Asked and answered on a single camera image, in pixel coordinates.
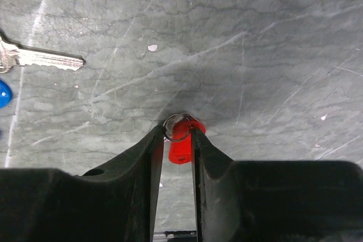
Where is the red key tag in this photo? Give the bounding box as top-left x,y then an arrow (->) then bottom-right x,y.
163,113 -> 206,164

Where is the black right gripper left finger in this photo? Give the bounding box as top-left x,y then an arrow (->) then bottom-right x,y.
1,126 -> 164,241

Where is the silver key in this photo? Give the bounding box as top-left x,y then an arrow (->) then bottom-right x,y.
1,29 -> 86,74

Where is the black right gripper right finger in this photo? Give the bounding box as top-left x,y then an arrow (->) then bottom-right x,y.
191,129 -> 362,241

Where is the blue key tag pair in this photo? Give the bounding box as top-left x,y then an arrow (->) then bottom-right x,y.
0,80 -> 12,108

